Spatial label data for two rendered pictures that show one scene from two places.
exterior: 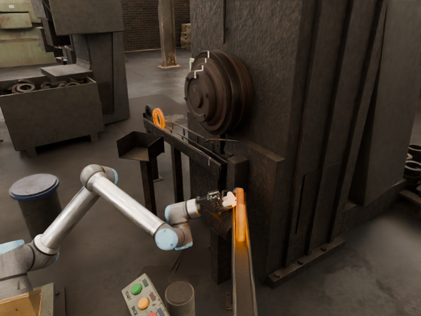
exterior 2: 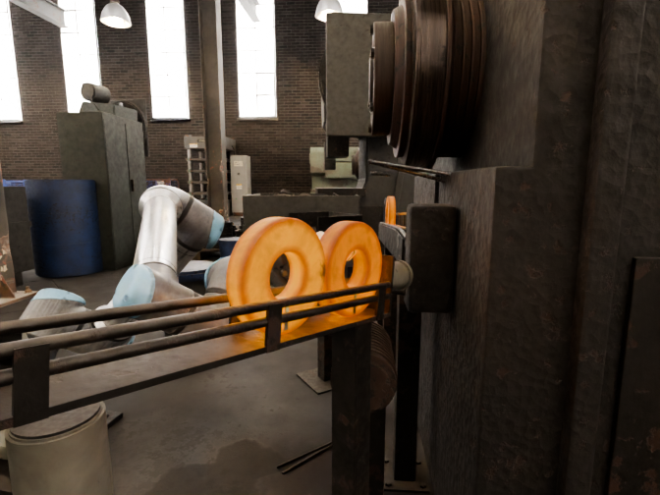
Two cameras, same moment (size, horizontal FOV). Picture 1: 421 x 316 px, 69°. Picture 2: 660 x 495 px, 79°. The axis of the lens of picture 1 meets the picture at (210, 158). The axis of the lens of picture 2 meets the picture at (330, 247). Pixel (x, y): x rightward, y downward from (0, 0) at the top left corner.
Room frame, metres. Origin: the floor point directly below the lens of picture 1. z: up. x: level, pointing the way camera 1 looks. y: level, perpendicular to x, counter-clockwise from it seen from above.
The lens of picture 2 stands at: (0.67, -0.49, 0.84)
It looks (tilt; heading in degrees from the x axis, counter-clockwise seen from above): 9 degrees down; 36
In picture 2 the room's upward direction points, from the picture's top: straight up
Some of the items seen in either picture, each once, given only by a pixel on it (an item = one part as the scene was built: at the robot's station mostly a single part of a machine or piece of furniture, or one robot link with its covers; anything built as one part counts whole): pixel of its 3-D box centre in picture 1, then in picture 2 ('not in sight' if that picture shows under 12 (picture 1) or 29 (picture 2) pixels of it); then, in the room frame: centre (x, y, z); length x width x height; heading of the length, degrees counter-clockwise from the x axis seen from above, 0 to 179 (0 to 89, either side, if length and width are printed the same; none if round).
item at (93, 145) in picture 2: not in sight; (110, 192); (2.76, 3.82, 0.75); 0.70 x 0.48 x 1.50; 31
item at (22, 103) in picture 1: (51, 109); (304, 230); (3.71, 2.00, 0.39); 1.03 x 0.83 x 0.79; 125
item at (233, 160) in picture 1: (237, 176); (430, 257); (1.52, -0.16, 0.68); 0.11 x 0.08 x 0.24; 121
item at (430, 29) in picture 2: (213, 93); (416, 81); (1.72, -0.02, 1.11); 0.47 x 0.06 x 0.47; 31
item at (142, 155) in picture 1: (145, 181); (324, 298); (2.01, 0.50, 0.36); 0.26 x 0.20 x 0.72; 66
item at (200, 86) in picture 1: (198, 96); (379, 81); (1.67, 0.06, 1.11); 0.28 x 0.06 x 0.28; 31
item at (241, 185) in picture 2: not in sight; (221, 176); (7.78, 8.18, 1.03); 1.54 x 0.94 x 2.05; 121
